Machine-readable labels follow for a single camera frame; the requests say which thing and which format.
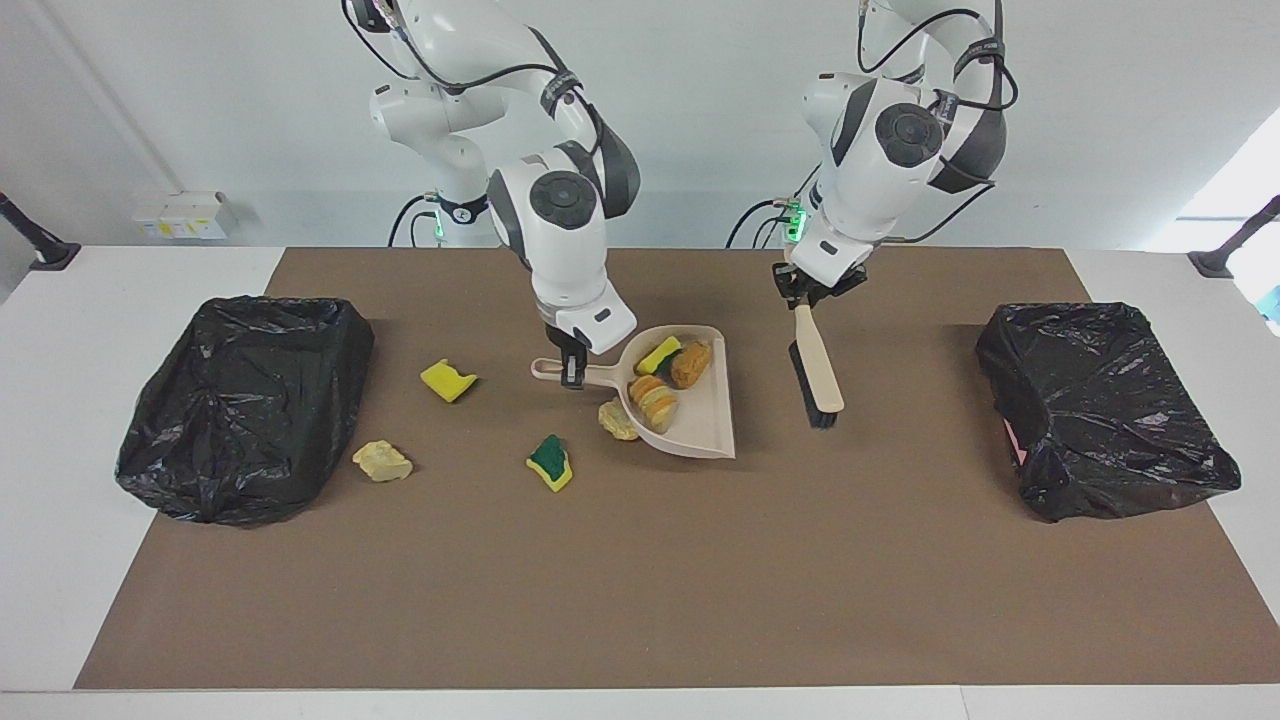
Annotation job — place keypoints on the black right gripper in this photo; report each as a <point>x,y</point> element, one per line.
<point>562,338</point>

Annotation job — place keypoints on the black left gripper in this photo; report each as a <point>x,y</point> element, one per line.
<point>840,290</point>

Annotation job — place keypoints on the pale yellow pastry toy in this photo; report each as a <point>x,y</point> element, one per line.
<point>615,422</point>

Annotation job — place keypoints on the small yellow green sponge piece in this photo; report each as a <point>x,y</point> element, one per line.
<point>658,353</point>

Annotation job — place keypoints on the orange striped croissant toy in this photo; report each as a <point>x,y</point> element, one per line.
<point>655,400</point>

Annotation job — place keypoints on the beige brush with black bristles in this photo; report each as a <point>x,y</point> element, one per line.
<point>818,370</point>

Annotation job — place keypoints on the large green yellow sponge piece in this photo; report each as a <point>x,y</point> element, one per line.
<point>550,462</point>

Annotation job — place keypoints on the brown bread roll toy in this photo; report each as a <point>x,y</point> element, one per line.
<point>690,364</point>

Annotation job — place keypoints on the plain yellow sponge piece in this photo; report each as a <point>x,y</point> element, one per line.
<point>447,380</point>

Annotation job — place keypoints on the beige plastic dustpan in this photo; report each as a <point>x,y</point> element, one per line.
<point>700,420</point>

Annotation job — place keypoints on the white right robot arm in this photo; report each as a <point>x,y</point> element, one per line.
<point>570,270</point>

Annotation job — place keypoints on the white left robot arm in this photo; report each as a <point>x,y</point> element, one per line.
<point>850,220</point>

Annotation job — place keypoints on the pink plastic bin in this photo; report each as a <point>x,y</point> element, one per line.
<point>1017,445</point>

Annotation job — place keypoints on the black plastic bin bag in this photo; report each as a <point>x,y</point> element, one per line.
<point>200,450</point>
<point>1100,420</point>

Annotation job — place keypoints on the brown table mat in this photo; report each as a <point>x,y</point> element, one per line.
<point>640,580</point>

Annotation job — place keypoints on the light blue object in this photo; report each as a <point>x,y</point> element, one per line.
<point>1273,305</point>

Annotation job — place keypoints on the white wall socket box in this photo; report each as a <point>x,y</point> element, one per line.
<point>185,215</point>

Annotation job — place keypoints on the black camera stand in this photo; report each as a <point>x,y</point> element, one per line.
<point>1215,262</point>
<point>50,252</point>

